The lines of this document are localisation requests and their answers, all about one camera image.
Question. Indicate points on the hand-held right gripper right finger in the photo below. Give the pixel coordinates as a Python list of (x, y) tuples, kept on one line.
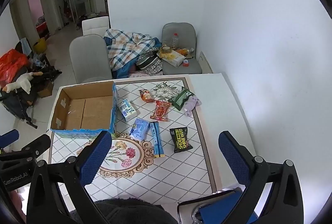
[(233, 159)]

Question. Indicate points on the yellow bucket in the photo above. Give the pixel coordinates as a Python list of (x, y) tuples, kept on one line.
[(40, 46)]

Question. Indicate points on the lilac sock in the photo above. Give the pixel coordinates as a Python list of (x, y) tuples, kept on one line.
[(192, 104)]

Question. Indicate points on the green snack packet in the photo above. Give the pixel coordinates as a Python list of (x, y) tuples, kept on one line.
[(181, 98)]

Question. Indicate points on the orange drink bottle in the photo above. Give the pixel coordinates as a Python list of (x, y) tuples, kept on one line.
[(184, 51)]

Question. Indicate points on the clear plastic bottle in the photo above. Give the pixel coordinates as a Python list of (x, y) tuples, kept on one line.
[(174, 41)]

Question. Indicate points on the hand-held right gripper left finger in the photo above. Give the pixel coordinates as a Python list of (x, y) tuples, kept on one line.
[(96, 159)]

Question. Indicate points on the small red box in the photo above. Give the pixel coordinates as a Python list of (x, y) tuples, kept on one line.
[(186, 63)]

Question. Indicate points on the grey chair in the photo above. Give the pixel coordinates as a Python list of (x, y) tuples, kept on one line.
[(88, 60), (179, 29)]

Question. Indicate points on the plaid blanket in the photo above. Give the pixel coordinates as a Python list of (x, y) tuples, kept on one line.
[(127, 44)]

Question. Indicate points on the small brown cardboard box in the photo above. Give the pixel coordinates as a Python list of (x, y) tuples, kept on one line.
[(46, 89)]

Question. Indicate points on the person's dark clothing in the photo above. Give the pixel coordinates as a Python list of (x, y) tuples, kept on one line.
[(129, 212)]

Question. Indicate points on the long blue packet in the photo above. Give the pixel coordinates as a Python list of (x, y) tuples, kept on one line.
[(157, 141)]

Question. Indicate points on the red plastic bag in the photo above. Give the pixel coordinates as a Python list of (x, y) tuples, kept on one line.
[(11, 64)]

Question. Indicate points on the red snack packet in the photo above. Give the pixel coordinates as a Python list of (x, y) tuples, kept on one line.
[(160, 111)]

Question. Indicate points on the white stuffed toy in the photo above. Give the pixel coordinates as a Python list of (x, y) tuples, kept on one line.
[(22, 82)]

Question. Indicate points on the yellow white box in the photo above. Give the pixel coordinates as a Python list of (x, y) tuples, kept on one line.
[(175, 59)]

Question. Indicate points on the person's left forearm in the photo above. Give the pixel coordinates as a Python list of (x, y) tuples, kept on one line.
[(16, 205)]

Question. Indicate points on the orange snack packet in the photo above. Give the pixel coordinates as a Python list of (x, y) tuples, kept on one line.
[(146, 95)]

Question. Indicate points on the tape roll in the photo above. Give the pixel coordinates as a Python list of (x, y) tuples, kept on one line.
[(165, 50)]

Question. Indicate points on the blue cartoon tissue packet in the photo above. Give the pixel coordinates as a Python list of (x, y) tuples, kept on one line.
[(139, 129)]

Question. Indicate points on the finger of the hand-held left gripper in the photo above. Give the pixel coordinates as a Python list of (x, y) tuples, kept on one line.
[(39, 143), (9, 136)]

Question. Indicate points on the black wipes packet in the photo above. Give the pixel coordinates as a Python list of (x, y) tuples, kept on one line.
[(180, 139)]

